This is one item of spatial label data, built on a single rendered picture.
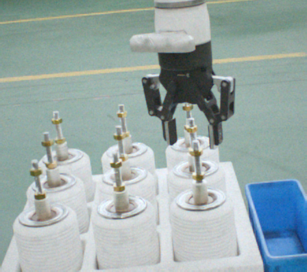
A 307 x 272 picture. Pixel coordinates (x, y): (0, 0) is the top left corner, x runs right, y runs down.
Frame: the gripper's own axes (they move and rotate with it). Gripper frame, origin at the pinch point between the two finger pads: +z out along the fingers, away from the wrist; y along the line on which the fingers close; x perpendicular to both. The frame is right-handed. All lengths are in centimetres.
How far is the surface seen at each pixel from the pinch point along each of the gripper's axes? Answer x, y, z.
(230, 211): -0.3, -5.0, 11.2
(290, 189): -38.1, -0.7, 24.7
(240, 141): -85, 30, 34
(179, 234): 4.1, 1.4, 13.8
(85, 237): 4.3, 18.8, 17.1
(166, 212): -7.7, 10.4, 17.0
